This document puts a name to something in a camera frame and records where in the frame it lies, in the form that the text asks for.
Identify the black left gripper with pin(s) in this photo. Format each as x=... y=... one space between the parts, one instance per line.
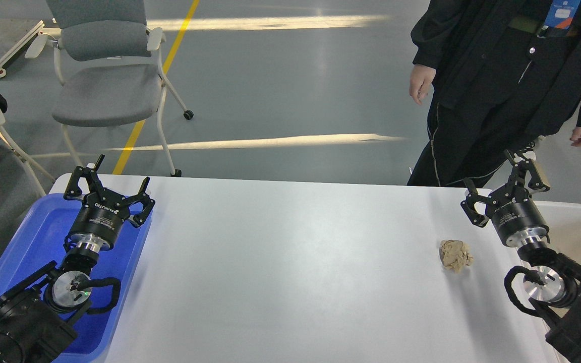
x=99 y=218

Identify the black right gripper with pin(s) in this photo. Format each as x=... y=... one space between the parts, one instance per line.
x=511 y=210

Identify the brown paper ball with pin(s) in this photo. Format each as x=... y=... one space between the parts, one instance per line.
x=455 y=255

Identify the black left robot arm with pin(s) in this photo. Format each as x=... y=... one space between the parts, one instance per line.
x=65 y=275

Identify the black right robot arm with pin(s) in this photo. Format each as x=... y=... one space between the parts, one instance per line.
x=549 y=287

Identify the blue plastic tray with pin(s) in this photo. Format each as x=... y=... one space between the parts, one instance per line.
x=39 y=240

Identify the standing person in black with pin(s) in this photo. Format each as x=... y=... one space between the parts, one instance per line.
x=503 y=73

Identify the grey office chair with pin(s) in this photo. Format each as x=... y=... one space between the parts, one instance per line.
x=114 y=95

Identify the white chair at left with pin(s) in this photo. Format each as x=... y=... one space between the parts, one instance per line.
x=26 y=161

